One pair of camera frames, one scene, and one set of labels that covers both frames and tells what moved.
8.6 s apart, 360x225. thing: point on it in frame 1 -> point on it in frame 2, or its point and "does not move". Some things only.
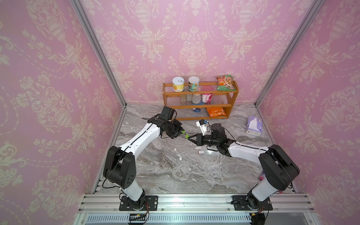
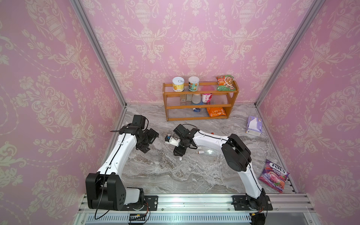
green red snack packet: x=225 y=83 does not move
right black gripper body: x=207 y=140 -> x=181 y=148
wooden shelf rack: x=208 y=102 does not move
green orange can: x=193 y=82 does not move
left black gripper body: x=174 y=128 -> x=148 y=137
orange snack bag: x=217 y=111 does not move
